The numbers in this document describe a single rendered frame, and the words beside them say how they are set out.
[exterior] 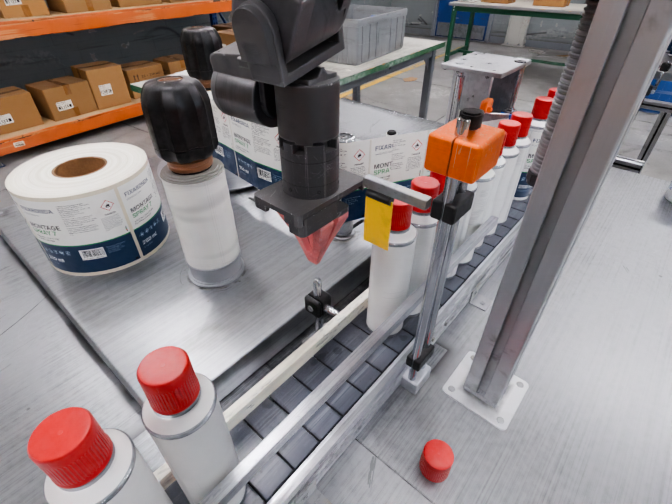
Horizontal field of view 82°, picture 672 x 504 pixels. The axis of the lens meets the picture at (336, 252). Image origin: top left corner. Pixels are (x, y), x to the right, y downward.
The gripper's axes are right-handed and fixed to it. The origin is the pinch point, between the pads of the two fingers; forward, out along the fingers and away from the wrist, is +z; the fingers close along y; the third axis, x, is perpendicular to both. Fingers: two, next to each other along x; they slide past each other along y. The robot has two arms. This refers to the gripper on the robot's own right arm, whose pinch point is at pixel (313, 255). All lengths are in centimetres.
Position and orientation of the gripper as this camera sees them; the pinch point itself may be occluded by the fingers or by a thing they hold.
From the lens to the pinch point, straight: 45.3
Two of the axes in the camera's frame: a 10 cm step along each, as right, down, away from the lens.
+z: 0.0, 7.9, 6.1
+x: 7.6, 4.0, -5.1
